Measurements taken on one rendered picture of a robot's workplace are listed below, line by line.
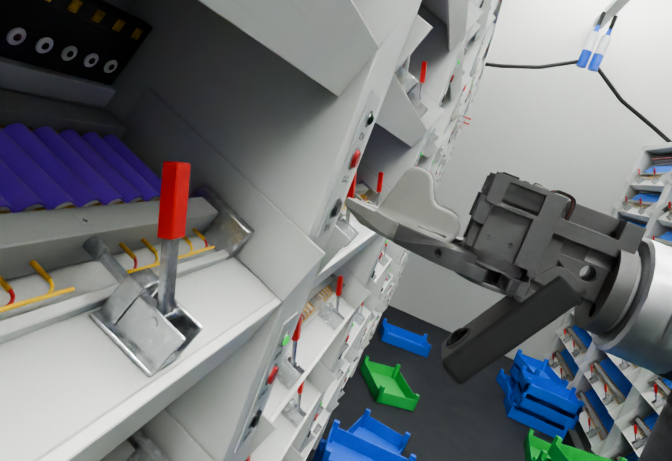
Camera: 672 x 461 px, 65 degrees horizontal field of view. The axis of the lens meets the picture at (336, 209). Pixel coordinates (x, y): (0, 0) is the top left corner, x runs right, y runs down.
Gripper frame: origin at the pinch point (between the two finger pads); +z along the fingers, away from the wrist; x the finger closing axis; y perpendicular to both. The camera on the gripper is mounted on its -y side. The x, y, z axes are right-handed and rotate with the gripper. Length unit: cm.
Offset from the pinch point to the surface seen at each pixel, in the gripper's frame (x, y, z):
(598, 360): -275, -62, -119
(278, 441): -41, -47, 4
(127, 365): 22.5, -7.0, 3.9
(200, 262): 11.4, -5.2, 6.8
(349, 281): -65, -22, 6
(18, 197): 22.3, -2.2, 11.7
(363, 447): -132, -92, -13
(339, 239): -4.7, -3.4, 1.4
